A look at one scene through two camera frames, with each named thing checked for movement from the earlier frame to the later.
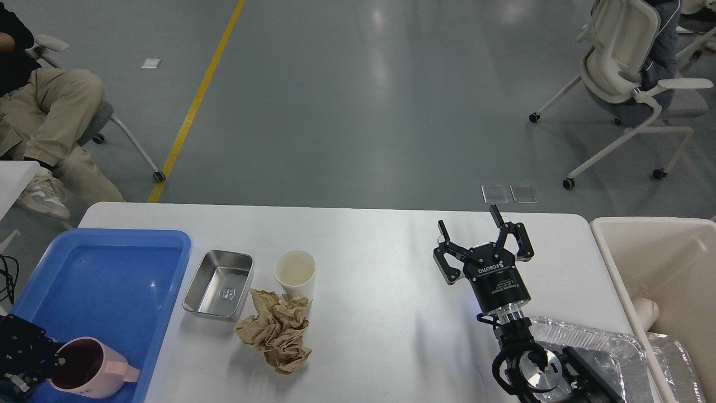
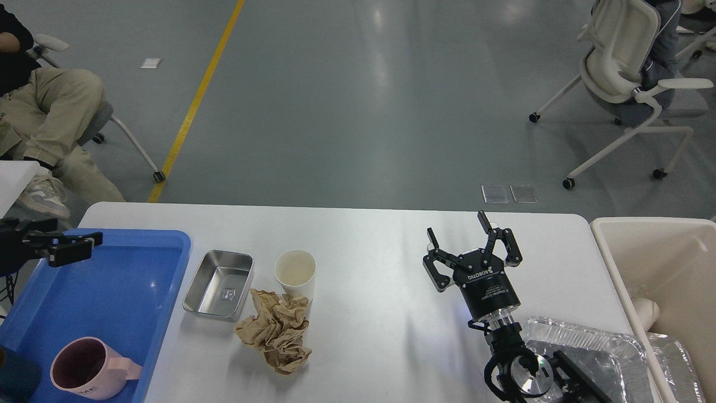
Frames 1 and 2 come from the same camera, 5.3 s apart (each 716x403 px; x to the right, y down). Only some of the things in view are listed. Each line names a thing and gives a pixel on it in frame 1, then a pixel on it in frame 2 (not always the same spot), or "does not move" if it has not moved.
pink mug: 87,366 does not move
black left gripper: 25,350 to 62,249
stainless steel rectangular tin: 221,285 does not move
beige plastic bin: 672,262 does not move
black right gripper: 490,267 to 486,289
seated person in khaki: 45,113 does not move
